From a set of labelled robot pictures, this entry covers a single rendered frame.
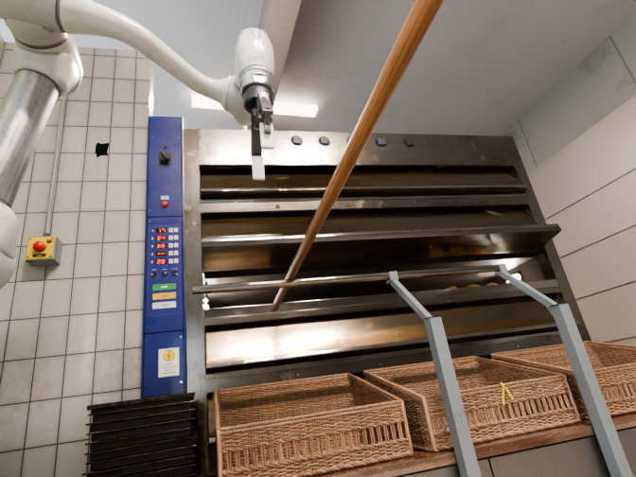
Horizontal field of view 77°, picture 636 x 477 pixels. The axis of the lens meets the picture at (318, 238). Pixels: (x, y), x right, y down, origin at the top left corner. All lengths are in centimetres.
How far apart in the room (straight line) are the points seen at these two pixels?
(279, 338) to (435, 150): 138
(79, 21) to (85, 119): 106
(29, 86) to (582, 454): 186
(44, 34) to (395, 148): 166
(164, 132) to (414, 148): 133
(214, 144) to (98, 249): 73
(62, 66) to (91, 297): 89
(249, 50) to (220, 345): 112
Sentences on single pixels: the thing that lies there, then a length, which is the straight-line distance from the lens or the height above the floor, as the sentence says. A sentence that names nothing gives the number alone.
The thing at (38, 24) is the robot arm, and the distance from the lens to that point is 130.
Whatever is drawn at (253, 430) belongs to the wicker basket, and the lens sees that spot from 121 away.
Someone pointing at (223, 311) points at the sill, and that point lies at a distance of 175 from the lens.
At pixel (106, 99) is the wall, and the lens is 232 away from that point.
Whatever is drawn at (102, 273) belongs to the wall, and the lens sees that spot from 187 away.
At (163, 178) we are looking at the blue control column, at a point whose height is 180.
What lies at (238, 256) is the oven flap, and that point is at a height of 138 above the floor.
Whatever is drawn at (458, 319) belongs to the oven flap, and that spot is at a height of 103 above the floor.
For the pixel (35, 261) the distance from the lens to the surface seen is 190.
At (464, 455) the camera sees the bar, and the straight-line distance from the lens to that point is 129.
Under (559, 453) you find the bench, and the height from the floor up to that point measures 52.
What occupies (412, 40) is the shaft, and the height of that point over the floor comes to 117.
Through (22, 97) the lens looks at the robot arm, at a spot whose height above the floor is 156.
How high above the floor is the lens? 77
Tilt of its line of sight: 22 degrees up
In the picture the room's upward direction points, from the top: 8 degrees counter-clockwise
